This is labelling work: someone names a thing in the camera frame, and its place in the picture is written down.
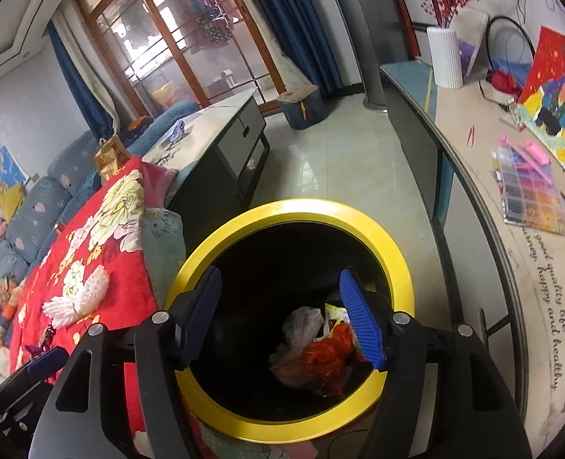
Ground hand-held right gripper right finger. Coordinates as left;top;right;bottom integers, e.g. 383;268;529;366
338;268;534;459

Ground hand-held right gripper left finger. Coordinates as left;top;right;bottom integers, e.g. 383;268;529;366
29;265;223;459

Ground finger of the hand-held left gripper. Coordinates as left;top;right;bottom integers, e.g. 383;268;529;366
21;347;70;378

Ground purple wrapper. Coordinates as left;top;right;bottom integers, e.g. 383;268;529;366
30;325;60;357

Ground yellow white wrapper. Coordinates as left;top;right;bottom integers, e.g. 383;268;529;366
324;302;352;330

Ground red plastic bag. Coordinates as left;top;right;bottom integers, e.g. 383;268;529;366
301;322;364;395

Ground translucent white plastic bag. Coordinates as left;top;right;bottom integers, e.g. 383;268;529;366
269;306;326;386

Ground white foam fruit net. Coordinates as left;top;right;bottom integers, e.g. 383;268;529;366
42;265;110;328

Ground yellow rimmed black trash bin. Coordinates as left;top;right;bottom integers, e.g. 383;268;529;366
165;199;414;444

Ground red floral blanket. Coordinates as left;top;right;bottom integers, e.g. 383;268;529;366
10;155;161;459

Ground blue patterned sofa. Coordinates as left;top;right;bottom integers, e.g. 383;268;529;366
0;100;202;307

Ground glass top coffee table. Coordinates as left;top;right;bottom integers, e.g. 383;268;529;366
143;88;271;244

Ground gold gift bag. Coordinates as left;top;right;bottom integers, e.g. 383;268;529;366
95;136;130;180

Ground clear bead organizer box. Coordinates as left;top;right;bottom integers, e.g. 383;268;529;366
493;150;565;237

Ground blue storage stool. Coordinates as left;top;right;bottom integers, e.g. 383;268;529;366
277;85;325;130

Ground pink plastic tool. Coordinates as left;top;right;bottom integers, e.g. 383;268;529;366
499;134;551;167

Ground blue curtain with beige lining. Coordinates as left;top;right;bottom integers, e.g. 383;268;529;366
48;19;120;139

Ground white ribbed vase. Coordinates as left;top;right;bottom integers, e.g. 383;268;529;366
427;26;464;89

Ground wooden framed glass door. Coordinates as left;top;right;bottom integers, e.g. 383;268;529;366
74;0;288;120

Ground silver tower air conditioner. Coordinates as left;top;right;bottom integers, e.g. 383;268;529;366
340;0;407;111

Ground colourful painting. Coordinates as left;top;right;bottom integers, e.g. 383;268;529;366
516;26;565;192

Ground black cable hoop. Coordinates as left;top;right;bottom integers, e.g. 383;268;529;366
485;16;536;101

